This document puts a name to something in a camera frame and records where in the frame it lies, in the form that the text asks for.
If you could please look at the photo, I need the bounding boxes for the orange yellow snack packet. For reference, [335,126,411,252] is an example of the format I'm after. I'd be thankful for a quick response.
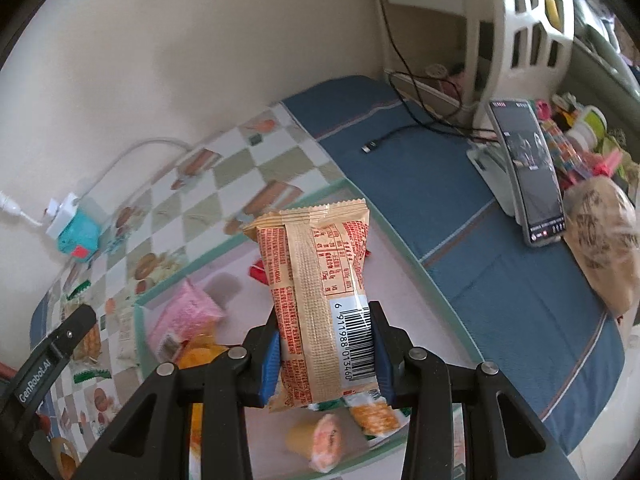
[178,336,228,458]

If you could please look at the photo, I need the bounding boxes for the pink snack packet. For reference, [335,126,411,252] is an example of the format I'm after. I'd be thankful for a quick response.
[146,278,226,364]

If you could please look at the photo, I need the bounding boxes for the peach striped snack packet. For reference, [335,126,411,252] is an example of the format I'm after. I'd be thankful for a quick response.
[243,200,376,411]

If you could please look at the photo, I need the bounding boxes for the round cake green wrapper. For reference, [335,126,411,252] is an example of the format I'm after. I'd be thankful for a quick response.
[70,324,112,385]

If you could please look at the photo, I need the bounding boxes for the white teal cracker packet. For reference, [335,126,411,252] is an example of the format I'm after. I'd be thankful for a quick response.
[343,389,410,440]

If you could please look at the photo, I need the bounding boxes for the yellow wedge cake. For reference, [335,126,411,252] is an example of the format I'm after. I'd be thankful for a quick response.
[285,414,343,474]

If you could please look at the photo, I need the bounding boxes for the teal box with red label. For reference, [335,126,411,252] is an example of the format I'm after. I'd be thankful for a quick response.
[56,210,101,262]

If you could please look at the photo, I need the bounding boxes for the small red candy wrapper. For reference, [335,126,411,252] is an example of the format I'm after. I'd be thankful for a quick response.
[248,259,269,285]

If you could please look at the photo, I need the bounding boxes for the brown paper bag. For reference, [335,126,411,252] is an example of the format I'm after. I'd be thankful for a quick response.
[564,177,639,318]

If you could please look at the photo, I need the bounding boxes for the checkered tablecloth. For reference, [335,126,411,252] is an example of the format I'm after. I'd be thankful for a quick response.
[28,75,626,480]

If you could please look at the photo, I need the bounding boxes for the smartphone on stand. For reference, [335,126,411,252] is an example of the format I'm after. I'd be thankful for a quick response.
[487,100,566,247]

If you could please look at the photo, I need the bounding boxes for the white power cable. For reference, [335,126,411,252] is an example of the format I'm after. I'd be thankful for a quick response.
[79,136,193,200]

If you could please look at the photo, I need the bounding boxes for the black usb cable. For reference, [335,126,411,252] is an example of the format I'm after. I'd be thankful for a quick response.
[354,0,501,156]

